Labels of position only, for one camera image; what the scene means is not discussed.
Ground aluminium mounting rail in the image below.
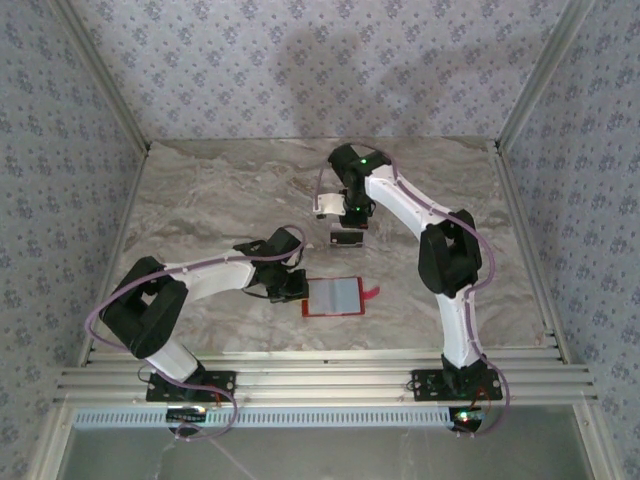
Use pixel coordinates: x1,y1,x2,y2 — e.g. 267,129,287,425
53,349,600,406

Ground aluminium frame bar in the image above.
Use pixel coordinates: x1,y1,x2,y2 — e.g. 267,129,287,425
29,402,76,480
574,402,624,480

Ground grey slotted cable duct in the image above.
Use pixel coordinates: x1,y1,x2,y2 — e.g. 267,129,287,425
72,404,454,430

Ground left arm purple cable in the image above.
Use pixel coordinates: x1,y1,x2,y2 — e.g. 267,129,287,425
85,224,307,442

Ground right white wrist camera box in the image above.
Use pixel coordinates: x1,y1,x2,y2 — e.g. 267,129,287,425
313,192,346,216

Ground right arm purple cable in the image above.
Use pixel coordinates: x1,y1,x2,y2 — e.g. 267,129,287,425
317,143,511,441

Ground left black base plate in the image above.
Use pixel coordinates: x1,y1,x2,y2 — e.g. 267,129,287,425
145,370,237,403

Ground aluminium side rail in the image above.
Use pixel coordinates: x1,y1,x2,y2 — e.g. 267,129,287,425
492,139,571,365
77,142,154,369

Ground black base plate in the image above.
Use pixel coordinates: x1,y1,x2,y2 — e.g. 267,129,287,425
145,370,237,403
410,368,504,401

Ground aluminium corner post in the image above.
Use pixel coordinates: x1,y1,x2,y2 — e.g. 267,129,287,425
497,0,597,151
49,0,152,154

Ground right black controller board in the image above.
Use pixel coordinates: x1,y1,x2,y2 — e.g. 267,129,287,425
448,406,490,432

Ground red card holder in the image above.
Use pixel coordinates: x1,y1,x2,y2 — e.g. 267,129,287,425
300,276,382,319

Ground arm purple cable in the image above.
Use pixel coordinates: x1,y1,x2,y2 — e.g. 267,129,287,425
317,143,511,441
85,224,307,442

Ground black controller board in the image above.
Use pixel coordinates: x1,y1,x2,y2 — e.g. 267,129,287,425
166,407,209,425
448,406,490,432

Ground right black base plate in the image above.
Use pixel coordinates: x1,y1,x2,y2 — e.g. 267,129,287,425
410,368,504,401

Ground left black controller board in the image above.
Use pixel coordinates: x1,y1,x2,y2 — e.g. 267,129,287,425
166,407,209,425

